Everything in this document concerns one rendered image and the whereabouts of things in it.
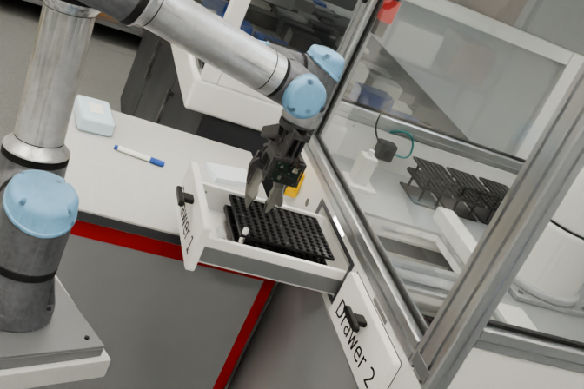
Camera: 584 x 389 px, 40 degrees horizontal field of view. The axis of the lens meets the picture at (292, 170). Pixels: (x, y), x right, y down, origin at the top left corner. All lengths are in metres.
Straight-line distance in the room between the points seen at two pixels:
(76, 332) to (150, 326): 0.62
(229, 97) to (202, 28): 1.25
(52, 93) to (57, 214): 0.21
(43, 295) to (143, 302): 0.63
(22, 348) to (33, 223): 0.20
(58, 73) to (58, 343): 0.44
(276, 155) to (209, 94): 0.97
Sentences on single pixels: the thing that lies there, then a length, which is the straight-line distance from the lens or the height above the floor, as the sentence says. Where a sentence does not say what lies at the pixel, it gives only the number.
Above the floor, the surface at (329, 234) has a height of 0.89.
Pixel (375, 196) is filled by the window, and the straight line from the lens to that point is 1.75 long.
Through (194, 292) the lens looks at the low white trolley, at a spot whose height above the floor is 0.61.
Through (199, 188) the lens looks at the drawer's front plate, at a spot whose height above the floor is 0.93.
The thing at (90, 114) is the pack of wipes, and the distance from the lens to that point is 2.22.
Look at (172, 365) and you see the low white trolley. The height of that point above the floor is 0.38.
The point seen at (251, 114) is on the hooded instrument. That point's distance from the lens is 2.55.
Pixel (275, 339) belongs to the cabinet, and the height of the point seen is 0.58.
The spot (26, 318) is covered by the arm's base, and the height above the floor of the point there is 0.81.
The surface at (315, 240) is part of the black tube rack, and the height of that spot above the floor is 0.90.
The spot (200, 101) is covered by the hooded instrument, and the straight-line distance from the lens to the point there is 2.51.
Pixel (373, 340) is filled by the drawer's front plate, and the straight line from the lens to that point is 1.55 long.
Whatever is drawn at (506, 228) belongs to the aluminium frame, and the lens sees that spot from 1.31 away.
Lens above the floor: 1.65
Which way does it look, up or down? 21 degrees down
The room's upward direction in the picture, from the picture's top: 25 degrees clockwise
